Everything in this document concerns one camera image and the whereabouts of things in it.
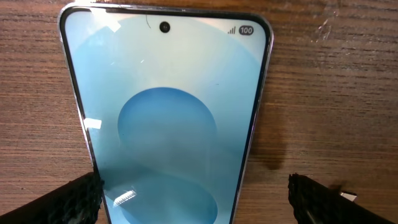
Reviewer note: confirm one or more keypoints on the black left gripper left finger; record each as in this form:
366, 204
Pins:
77, 202

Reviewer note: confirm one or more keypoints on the teal screen Galaxy smartphone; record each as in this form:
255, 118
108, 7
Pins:
168, 100

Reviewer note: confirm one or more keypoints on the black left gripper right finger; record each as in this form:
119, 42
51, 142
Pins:
313, 203

